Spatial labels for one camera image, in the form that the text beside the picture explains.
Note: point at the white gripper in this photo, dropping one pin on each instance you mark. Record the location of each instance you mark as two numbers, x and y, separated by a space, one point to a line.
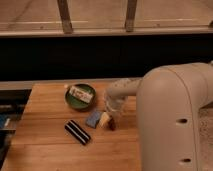
105 118

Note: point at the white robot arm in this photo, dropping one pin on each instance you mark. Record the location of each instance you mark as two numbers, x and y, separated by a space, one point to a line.
168 100

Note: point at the clear plastic cup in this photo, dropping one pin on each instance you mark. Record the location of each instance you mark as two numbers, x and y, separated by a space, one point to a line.
114 107

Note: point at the black striped rectangular block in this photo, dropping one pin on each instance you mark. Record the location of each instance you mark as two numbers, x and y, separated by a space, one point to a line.
76 131

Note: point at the green bowl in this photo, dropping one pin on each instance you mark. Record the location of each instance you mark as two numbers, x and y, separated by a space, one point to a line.
78 105

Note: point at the white toothpaste tube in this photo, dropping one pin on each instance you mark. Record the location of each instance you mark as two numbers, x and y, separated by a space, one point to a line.
81 92

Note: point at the left metal window post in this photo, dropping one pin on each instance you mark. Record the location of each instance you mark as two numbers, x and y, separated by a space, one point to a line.
65 16

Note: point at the metal window post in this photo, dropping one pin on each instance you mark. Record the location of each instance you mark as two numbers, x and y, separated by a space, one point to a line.
65 16
130 15

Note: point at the right metal window post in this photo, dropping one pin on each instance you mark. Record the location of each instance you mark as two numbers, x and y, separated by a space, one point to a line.
130 15

